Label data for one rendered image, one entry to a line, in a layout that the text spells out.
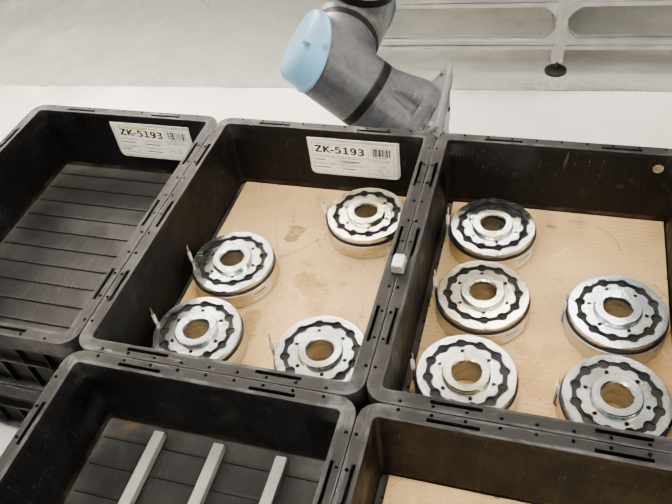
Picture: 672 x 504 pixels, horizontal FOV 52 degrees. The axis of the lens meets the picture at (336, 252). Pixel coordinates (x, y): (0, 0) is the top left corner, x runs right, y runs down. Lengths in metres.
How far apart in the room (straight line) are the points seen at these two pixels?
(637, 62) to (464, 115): 1.64
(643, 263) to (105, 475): 0.64
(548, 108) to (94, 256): 0.84
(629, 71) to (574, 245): 1.99
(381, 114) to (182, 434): 0.57
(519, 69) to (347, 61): 1.80
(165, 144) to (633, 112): 0.82
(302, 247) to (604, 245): 0.37
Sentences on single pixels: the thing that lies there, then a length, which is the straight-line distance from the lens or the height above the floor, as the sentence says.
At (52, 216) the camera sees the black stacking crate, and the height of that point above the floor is 0.83.
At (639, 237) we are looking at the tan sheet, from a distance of 0.92.
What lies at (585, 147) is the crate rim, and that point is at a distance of 0.88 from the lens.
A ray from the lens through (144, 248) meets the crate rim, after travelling 0.81.
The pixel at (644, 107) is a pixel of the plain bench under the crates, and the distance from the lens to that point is 1.38.
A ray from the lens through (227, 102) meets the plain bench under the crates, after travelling 1.45.
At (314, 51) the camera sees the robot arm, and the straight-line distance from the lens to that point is 1.06.
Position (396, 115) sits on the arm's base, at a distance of 1.08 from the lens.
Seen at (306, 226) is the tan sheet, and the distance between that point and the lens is 0.93.
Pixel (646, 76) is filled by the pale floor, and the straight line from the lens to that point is 2.83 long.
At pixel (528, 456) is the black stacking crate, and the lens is 0.62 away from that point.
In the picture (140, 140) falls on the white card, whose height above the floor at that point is 0.89.
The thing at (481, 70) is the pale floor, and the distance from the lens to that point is 2.81.
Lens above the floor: 1.46
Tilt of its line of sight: 45 degrees down
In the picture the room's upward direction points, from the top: 9 degrees counter-clockwise
